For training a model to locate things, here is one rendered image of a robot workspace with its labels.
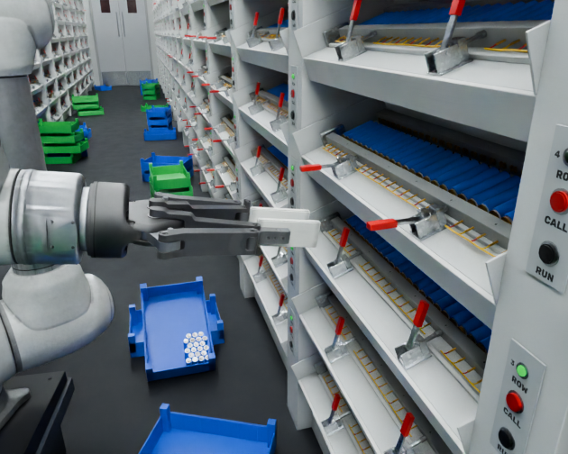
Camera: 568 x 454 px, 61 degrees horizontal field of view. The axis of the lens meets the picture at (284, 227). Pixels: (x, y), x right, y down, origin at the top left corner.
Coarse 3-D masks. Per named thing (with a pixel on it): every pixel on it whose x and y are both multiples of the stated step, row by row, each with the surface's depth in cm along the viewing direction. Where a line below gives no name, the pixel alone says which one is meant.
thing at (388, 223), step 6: (420, 216) 58; (372, 222) 57; (378, 222) 57; (384, 222) 57; (390, 222) 57; (396, 222) 57; (402, 222) 57; (408, 222) 58; (414, 222) 58; (372, 228) 56; (378, 228) 57; (384, 228) 57; (390, 228) 57
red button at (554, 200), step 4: (556, 192) 36; (560, 192) 36; (552, 196) 36; (556, 196) 36; (560, 196) 36; (564, 196) 35; (552, 200) 36; (556, 200) 36; (560, 200) 36; (564, 200) 35; (552, 204) 37; (556, 204) 36; (560, 204) 36; (564, 204) 36; (552, 208) 37; (556, 208) 36; (560, 208) 36; (564, 208) 36; (560, 212) 36
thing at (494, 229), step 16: (336, 144) 91; (352, 144) 87; (368, 160) 78; (384, 160) 76; (368, 176) 77; (384, 176) 75; (400, 176) 69; (416, 176) 67; (416, 192) 66; (432, 192) 62; (448, 192) 60; (448, 208) 58; (464, 208) 56; (480, 208) 55; (464, 224) 56; (480, 224) 53; (496, 224) 51; (496, 240) 51
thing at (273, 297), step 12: (252, 264) 178; (264, 264) 175; (252, 276) 167; (264, 276) 166; (264, 288) 161; (276, 288) 157; (264, 300) 155; (276, 300) 153; (276, 312) 148; (276, 324) 142
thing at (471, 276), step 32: (320, 128) 98; (352, 128) 100; (320, 160) 92; (352, 192) 76; (384, 192) 72; (416, 256) 60; (448, 256) 54; (480, 256) 52; (448, 288) 54; (480, 288) 48
